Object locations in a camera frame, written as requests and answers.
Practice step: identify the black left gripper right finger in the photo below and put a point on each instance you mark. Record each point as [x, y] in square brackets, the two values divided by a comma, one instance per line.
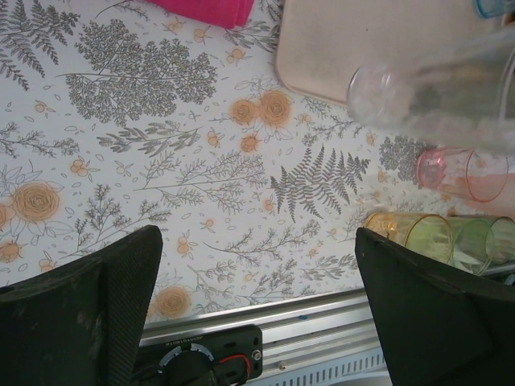
[434, 329]

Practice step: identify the short orange plastic glass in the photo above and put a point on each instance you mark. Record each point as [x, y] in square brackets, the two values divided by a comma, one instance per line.
[386, 223]

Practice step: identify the clear plastic glass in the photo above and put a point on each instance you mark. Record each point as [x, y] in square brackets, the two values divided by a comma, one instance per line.
[382, 96]

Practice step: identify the floral tablecloth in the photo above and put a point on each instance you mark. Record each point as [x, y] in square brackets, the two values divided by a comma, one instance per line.
[161, 120]

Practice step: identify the folded pink towel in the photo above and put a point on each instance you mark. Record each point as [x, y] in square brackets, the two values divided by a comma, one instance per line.
[209, 10]

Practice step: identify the beige plastic tray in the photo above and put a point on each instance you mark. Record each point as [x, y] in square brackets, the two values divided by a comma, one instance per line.
[322, 40]

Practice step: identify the aluminium table edge rail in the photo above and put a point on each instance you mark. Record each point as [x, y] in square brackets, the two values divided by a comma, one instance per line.
[314, 321]

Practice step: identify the pink red plastic glass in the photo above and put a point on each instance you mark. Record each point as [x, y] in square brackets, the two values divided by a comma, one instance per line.
[438, 169]

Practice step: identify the tall blue plastic glass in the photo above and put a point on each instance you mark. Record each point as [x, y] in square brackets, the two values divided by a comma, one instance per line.
[489, 7]

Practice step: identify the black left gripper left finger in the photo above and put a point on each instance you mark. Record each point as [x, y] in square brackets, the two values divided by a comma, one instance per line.
[60, 329]

